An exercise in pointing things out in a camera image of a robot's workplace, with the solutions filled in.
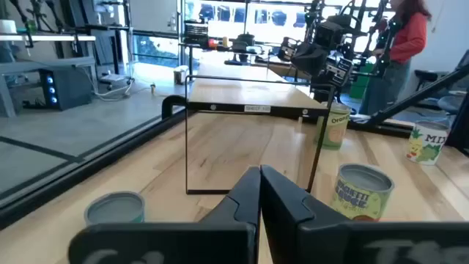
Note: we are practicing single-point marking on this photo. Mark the black table frame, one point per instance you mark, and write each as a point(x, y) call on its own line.
point(91, 165)

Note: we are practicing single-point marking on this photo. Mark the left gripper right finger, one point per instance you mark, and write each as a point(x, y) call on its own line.
point(329, 242)

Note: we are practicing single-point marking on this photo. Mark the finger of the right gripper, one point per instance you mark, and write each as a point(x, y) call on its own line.
point(318, 58)
point(302, 56)

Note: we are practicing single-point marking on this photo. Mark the person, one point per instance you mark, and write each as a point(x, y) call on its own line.
point(410, 36)

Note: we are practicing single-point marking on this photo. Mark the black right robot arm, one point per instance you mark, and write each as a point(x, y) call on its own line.
point(322, 94)

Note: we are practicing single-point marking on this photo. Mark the white desk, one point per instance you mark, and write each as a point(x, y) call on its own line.
point(47, 37)

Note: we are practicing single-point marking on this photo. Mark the green oranges can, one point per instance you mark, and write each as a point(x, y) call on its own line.
point(339, 128)

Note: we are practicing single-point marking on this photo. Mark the green bin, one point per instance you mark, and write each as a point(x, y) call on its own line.
point(361, 82)

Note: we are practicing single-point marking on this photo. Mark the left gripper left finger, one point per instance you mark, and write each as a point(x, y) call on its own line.
point(220, 238)

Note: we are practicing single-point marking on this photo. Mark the silver bin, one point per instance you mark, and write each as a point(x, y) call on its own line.
point(180, 75)

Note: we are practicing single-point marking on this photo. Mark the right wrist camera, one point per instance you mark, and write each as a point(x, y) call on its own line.
point(329, 33)

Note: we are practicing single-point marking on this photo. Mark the teal label can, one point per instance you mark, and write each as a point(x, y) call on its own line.
point(113, 209)

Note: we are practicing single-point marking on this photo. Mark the black computer tower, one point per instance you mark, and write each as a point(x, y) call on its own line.
point(67, 88)

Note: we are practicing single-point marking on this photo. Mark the black pot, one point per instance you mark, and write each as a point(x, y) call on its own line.
point(245, 41)

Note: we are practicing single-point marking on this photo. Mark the spaghetti sauce can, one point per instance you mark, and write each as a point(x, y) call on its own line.
point(357, 198)

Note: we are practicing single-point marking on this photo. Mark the wooden shelf with black frame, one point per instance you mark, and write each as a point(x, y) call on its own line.
point(238, 91)

